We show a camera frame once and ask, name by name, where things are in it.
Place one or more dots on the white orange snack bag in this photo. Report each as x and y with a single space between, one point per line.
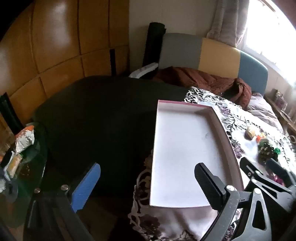
24 139

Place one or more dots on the bright window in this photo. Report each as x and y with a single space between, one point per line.
270 23

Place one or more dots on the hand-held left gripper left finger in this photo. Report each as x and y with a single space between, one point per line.
85 185

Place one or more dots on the dark blanket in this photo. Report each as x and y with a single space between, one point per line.
97 129

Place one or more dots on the glass side table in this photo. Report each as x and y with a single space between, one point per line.
30 180

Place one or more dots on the patterned curtain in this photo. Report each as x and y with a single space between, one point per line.
229 20

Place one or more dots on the embroidered floral tablecloth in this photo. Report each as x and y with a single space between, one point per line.
247 149

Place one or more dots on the wooden wardrobe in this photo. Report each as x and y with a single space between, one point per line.
57 46

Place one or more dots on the lilac duvet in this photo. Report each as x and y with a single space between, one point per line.
261 109

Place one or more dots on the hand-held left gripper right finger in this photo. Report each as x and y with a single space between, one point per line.
205 182

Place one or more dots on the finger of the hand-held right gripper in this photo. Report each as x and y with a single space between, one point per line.
275 166
248 168

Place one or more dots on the yellow packet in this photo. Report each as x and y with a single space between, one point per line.
13 163

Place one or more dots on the white chair armrest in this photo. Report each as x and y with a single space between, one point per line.
143 69

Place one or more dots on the small boxes on desk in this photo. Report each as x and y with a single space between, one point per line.
279 98

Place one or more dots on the brown quilted jacket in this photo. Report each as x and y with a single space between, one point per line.
201 81

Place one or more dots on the grey yellow teal headboard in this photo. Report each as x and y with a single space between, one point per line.
219 55

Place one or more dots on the purple yellow toy egg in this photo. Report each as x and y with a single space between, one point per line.
250 132

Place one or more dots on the wooden side desk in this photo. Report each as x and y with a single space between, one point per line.
283 111

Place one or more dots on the pink white shallow box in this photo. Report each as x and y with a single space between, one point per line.
185 150

